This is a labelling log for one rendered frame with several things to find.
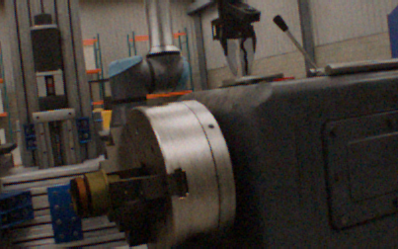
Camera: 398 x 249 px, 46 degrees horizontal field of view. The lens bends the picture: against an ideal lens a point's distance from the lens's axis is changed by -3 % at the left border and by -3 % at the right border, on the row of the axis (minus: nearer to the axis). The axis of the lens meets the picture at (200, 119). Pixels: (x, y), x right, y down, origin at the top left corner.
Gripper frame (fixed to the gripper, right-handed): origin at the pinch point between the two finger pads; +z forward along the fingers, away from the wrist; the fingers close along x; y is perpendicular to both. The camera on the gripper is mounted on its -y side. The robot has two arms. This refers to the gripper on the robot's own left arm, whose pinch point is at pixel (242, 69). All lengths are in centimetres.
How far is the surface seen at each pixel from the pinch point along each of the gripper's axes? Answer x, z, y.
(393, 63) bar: -18.7, 3.0, -31.7
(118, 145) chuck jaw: 35.4, 13.2, -8.1
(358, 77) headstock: -7.4, 5.0, -32.7
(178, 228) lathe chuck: 31.1, 27.7, -26.5
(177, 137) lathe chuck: 28.5, 11.9, -24.5
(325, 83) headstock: 1.1, 5.4, -33.0
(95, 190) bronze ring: 42.7, 20.1, -15.9
